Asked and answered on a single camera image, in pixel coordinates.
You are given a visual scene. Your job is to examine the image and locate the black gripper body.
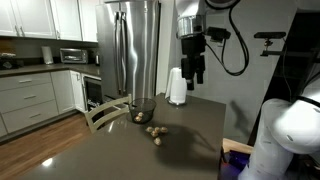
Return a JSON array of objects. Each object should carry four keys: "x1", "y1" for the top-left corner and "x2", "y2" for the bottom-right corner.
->
[{"x1": 181, "y1": 35, "x2": 206, "y2": 80}]

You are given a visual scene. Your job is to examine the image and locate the clear snack packet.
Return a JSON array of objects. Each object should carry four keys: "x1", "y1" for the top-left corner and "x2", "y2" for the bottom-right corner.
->
[
  {"x1": 150, "y1": 131, "x2": 159, "y2": 138},
  {"x1": 160, "y1": 127, "x2": 168, "y2": 134},
  {"x1": 154, "y1": 127, "x2": 161, "y2": 133},
  {"x1": 153, "y1": 137, "x2": 162, "y2": 146},
  {"x1": 145, "y1": 126, "x2": 154, "y2": 133}
]

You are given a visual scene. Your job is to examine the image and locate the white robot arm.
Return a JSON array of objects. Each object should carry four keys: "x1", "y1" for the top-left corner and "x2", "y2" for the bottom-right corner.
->
[{"x1": 175, "y1": 0, "x2": 320, "y2": 180}]

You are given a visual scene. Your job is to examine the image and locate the packet in bin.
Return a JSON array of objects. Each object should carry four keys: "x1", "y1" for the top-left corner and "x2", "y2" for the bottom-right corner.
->
[{"x1": 134, "y1": 112, "x2": 144, "y2": 122}]

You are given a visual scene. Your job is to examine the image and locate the white paper towel roll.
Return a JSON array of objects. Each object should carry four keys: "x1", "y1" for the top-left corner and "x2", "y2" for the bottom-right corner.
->
[{"x1": 165, "y1": 67, "x2": 187, "y2": 105}]

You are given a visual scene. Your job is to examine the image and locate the beige wooden chair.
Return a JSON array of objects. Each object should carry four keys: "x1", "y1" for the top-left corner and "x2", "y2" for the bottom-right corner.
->
[{"x1": 85, "y1": 94, "x2": 132, "y2": 133}]

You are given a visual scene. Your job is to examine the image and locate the stainless steel refrigerator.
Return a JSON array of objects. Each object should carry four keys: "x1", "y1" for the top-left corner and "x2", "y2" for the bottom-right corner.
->
[{"x1": 96, "y1": 0, "x2": 161, "y2": 101}]

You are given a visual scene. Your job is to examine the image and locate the silver toaster oven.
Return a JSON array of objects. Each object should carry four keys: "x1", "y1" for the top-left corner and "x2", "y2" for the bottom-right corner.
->
[{"x1": 60, "y1": 48, "x2": 88, "y2": 64}]

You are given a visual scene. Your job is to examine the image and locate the white upper kitchen cabinets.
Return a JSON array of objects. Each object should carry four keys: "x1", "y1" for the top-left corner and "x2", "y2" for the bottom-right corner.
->
[{"x1": 0, "y1": 0, "x2": 101, "y2": 42}]

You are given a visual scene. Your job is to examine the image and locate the white countertop container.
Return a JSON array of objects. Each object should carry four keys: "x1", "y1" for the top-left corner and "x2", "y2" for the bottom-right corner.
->
[{"x1": 41, "y1": 46, "x2": 53, "y2": 65}]

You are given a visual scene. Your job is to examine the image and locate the grey lower kitchen cabinets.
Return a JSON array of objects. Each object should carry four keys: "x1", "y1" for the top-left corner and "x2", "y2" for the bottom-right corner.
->
[{"x1": 0, "y1": 70, "x2": 86, "y2": 137}]

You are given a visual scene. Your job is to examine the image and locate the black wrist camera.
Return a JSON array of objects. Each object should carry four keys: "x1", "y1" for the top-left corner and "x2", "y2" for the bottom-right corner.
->
[{"x1": 205, "y1": 27, "x2": 231, "y2": 42}]

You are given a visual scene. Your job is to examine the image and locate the black wire mesh bin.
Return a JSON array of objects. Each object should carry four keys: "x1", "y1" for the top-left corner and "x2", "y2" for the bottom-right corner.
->
[{"x1": 129, "y1": 98, "x2": 156, "y2": 124}]

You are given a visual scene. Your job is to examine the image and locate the black camera on stand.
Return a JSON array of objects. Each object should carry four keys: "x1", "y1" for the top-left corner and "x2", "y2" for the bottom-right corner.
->
[{"x1": 254, "y1": 32, "x2": 286, "y2": 57}]

